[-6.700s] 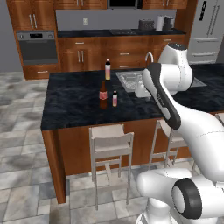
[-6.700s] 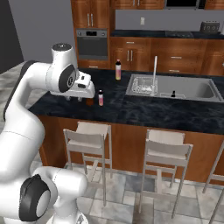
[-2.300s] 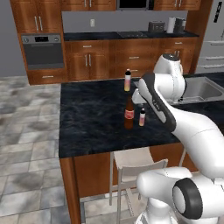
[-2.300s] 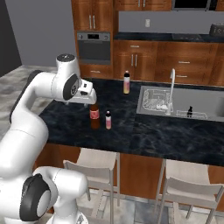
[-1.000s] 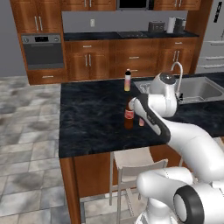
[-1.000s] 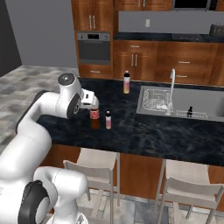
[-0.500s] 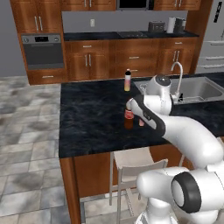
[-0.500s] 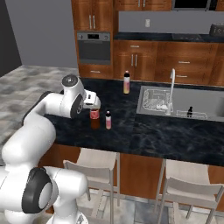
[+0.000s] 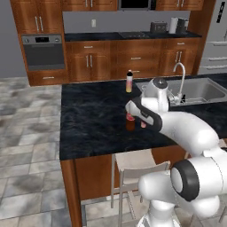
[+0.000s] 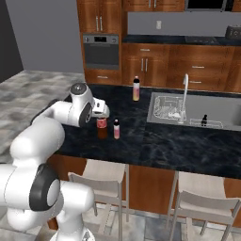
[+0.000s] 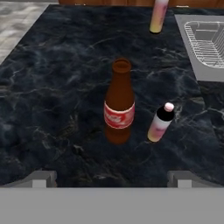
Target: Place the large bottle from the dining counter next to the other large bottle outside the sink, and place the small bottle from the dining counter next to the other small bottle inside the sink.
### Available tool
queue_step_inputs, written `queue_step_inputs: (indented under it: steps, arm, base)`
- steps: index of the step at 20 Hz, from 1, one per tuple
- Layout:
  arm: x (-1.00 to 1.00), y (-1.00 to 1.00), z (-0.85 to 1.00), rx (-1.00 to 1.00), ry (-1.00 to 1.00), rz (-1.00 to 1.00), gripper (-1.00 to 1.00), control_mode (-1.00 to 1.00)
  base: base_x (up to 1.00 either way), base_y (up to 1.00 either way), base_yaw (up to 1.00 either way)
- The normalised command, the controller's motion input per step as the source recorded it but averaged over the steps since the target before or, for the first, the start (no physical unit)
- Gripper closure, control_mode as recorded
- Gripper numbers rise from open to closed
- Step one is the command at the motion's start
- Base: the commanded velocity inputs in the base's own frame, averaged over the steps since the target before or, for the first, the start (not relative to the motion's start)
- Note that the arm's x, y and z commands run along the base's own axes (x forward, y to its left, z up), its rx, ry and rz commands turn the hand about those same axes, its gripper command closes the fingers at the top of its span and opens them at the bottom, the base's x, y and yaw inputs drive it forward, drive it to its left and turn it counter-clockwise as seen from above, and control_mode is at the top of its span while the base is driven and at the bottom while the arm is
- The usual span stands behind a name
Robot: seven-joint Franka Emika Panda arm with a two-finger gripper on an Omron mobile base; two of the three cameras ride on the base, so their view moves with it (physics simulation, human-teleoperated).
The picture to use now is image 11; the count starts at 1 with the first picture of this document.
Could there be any brown bottle with red label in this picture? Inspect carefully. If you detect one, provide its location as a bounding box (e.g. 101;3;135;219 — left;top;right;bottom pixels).
103;58;136;145

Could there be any small pink and black bottle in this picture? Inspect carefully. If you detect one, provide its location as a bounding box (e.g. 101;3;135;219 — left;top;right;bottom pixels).
147;101;176;144

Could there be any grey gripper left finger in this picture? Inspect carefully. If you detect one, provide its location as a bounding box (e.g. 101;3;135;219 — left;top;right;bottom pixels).
2;170;58;188

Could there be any white wire dish rack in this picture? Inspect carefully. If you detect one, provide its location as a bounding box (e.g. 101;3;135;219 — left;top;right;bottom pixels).
184;20;224;70

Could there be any grey sink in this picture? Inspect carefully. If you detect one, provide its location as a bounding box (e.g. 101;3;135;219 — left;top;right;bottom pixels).
174;14;224;83

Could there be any tall pink and yellow bottle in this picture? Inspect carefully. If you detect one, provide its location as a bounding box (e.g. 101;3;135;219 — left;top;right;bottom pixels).
149;0;170;34

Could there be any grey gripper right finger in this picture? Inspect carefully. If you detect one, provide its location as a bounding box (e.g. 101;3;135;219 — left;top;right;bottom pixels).
166;170;223;188

